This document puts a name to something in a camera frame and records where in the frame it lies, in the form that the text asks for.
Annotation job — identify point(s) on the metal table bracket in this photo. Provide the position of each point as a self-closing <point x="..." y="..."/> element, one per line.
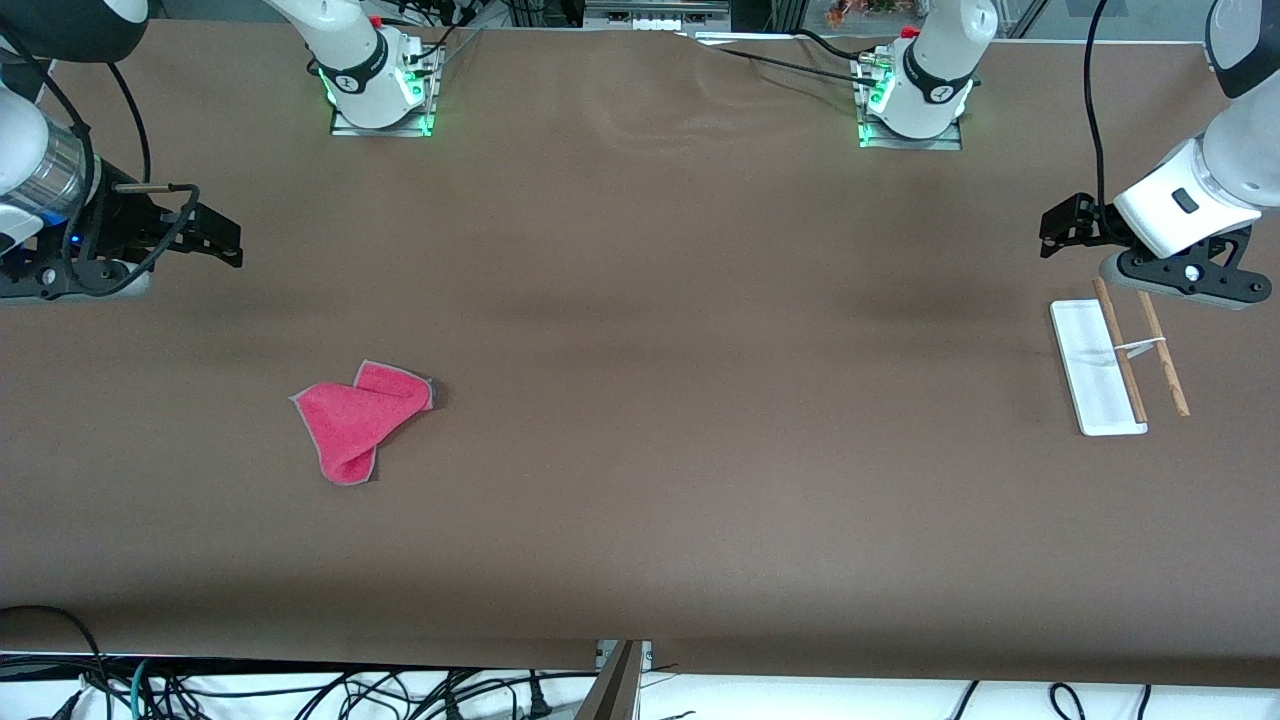
<point x="615" y="690"/>

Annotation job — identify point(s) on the white power strip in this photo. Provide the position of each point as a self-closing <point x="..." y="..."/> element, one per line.
<point x="655" y="22"/>

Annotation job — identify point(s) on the orange red decoration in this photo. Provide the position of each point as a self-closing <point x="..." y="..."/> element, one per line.
<point x="870" y="10"/>

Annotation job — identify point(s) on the white wooden towel rack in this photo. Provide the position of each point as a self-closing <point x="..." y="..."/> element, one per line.
<point x="1095" y="370"/>

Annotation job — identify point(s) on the white flat strip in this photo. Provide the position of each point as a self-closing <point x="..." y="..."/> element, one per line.
<point x="740" y="39"/>

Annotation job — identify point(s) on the pink and grey towel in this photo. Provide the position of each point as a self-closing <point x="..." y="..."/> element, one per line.
<point x="350" y="420"/>

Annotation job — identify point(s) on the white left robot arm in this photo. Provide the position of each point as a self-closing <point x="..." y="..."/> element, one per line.
<point x="935" y="70"/>

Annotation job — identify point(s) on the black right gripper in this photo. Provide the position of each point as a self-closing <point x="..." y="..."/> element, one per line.
<point x="128" y="220"/>

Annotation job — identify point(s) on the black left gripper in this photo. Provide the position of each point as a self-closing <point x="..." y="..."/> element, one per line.
<point x="1090" y="222"/>

